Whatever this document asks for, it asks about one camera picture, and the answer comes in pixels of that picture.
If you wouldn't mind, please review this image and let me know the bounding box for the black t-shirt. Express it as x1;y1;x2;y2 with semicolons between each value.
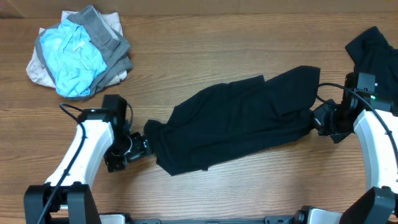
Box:
144;65;320;175

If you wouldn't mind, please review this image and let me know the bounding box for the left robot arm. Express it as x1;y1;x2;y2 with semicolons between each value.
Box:
24;104;150;223

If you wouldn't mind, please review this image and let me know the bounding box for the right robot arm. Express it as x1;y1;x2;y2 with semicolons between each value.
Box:
288;93;397;223

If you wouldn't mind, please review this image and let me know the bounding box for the black shirt with white logo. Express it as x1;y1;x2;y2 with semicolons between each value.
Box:
345;26;397;101

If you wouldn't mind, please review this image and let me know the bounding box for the grey folded garment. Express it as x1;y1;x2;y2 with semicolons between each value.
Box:
34;5;132;100

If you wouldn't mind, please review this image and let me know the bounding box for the light blue folded shirt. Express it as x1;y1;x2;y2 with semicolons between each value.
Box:
39;19;108;98

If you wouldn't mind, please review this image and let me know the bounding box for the beige folded garment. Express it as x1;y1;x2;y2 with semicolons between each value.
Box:
26;12;127;88

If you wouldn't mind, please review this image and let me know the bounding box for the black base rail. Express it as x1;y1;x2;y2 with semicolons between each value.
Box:
99;215;351;224

